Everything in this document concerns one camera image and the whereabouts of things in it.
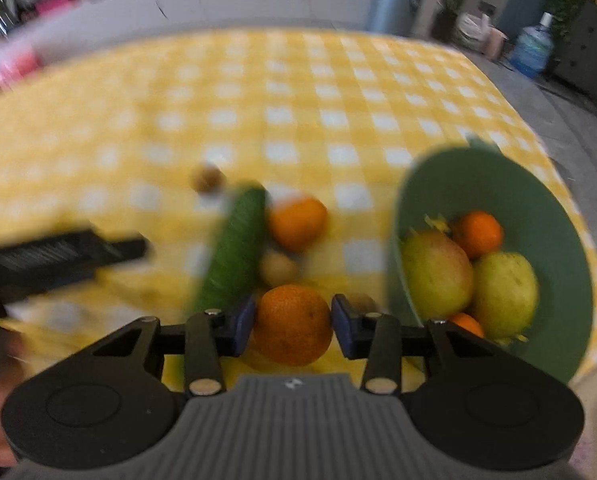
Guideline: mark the white marble media console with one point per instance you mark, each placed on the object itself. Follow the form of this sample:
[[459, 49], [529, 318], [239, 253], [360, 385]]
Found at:
[[228, 5]]

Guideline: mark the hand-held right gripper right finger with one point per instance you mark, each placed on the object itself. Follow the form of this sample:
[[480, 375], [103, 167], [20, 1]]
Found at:
[[343, 325]]

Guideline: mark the dark grey cabinet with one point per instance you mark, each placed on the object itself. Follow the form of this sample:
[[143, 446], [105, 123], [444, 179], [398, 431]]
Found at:
[[591, 55]]

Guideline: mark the grey-blue trash can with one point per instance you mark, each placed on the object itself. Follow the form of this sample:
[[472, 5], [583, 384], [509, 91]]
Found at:
[[394, 5]]

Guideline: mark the orange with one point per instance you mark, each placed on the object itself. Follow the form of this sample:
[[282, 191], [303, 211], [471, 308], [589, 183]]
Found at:
[[467, 324], [298, 224], [478, 234], [292, 325]]

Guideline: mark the yellow-green pear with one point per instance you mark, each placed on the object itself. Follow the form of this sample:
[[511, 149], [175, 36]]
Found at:
[[503, 292], [436, 275]]

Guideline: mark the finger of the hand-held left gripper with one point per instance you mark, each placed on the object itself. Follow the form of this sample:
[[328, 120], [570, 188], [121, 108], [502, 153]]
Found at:
[[123, 251]]

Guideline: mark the green colander bowl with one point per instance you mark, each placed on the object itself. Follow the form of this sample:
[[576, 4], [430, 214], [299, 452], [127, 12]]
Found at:
[[543, 220]]

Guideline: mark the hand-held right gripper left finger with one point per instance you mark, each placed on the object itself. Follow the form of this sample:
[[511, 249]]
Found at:
[[243, 325]]

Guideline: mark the yellow checkered tablecloth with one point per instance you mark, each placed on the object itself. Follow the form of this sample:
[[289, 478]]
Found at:
[[278, 110]]

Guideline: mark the blue water jug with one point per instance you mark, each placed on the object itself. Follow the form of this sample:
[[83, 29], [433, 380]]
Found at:
[[531, 50]]

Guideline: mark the long-leaf potted plant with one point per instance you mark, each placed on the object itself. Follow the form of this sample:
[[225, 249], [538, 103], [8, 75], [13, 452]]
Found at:
[[446, 27]]

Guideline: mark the pink storage box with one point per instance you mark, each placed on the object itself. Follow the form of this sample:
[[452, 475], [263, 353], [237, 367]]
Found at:
[[18, 66]]

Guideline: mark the green cucumber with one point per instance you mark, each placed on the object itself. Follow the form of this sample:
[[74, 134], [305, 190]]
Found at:
[[236, 245]]

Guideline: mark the white plastic bag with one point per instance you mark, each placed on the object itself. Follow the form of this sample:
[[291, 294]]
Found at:
[[472, 30]]

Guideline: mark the pink heater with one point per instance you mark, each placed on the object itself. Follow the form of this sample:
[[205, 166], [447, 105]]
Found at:
[[495, 44]]

